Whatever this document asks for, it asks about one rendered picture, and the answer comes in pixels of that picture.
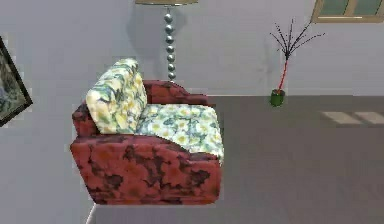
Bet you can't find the floral seat cushion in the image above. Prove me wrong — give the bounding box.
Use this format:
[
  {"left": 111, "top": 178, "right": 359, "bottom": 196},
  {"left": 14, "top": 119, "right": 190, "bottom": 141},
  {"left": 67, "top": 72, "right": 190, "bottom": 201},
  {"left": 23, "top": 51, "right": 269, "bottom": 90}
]
[{"left": 134, "top": 103, "right": 225, "bottom": 159}]

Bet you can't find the silver beaded floor lamp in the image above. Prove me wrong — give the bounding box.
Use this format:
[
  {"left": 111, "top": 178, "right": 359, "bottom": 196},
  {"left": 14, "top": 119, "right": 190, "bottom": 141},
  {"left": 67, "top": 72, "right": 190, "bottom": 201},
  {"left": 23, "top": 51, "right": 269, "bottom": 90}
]
[{"left": 134, "top": 0, "right": 199, "bottom": 82}]

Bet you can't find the red patterned armchair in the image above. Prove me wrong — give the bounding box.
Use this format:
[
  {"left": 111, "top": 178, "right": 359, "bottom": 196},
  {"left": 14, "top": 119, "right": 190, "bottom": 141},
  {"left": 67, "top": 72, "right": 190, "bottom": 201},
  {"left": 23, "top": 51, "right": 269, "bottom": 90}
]
[{"left": 69, "top": 79, "right": 223, "bottom": 206}]

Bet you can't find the floral back cushion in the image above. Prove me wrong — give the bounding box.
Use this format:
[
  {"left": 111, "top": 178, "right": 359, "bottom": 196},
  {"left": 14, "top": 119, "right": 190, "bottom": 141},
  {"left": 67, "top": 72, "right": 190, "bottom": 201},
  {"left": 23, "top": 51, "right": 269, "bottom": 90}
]
[{"left": 85, "top": 58, "right": 148, "bottom": 135}]

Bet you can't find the bare twig plant green pot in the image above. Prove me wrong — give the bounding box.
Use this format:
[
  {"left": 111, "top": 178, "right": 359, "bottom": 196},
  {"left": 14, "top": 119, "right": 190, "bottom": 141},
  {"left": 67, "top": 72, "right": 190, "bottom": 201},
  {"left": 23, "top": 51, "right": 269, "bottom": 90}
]
[{"left": 269, "top": 18, "right": 326, "bottom": 108}]

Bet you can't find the wooden framed window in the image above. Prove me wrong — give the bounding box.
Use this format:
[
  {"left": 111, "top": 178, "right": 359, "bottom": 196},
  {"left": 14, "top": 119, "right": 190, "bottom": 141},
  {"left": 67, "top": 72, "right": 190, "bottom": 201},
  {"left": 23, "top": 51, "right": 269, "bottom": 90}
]
[{"left": 310, "top": 0, "right": 384, "bottom": 24}]

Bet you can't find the black framed wall picture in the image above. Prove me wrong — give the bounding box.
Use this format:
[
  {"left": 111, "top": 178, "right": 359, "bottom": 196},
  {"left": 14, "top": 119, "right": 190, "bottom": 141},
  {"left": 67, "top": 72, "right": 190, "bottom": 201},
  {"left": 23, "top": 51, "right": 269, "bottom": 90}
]
[{"left": 0, "top": 35, "right": 34, "bottom": 128}]

